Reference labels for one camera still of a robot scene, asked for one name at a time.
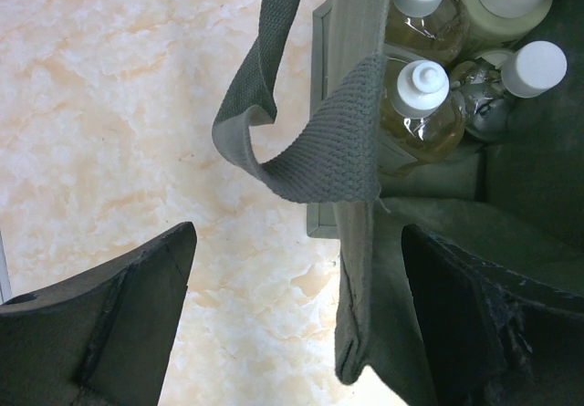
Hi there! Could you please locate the green canvas bag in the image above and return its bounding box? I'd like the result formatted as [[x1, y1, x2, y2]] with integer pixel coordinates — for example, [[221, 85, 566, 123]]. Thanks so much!
[[212, 0, 583, 405]]

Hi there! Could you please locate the clear bottle white cap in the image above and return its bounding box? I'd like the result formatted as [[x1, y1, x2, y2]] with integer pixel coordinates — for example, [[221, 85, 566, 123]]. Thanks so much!
[[450, 40, 568, 143]]

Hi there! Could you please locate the amber liquid bottle white cap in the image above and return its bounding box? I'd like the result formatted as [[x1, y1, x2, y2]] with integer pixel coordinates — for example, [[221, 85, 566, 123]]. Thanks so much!
[[384, 0, 469, 67]]

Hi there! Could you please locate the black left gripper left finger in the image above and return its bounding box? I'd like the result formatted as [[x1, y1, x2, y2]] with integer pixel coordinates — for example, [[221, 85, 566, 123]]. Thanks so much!
[[1, 222, 197, 405]]

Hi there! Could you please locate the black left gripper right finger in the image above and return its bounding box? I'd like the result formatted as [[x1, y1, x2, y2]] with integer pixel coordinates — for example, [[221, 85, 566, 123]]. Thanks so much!
[[401, 224, 583, 405]]

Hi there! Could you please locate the pale green white-capped bottle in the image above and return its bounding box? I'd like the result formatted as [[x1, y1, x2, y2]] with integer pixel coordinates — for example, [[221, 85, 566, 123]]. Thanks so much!
[[461, 0, 553, 56]]

